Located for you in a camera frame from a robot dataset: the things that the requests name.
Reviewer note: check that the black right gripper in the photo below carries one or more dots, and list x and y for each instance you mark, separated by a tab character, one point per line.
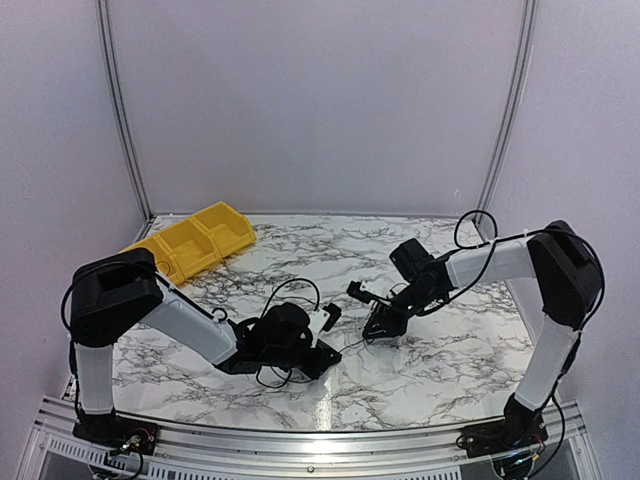
394	326

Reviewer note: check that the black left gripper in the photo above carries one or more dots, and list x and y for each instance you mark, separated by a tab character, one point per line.
322	360

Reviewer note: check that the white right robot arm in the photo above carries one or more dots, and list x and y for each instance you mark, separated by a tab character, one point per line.
570	280

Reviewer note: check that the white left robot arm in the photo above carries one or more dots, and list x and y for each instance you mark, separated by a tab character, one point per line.
107	298

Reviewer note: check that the yellow plastic bin right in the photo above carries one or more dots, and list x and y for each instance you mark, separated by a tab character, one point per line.
229	230

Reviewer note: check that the yellow plastic bin middle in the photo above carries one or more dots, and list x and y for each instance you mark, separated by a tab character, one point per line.
188	248

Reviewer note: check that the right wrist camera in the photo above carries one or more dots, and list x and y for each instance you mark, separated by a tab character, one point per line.
356	290

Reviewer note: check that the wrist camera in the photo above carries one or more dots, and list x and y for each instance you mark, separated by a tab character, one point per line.
356	290
324	318

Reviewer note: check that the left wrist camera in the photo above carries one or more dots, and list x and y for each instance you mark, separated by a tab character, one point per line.
324	318

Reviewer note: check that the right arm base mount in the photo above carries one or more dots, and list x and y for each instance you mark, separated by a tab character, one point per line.
520	427

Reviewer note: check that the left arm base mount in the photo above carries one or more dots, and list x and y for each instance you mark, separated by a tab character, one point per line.
120	434

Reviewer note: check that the aluminium front rail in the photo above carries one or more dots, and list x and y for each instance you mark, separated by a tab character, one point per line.
186	451

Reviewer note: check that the aluminium corner post right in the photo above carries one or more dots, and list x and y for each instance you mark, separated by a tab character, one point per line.
516	87

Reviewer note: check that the aluminium corner post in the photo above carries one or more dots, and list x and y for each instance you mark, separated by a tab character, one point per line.
516	87
119	108

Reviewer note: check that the aluminium corner post left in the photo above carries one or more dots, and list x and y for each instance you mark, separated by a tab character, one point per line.
119	108

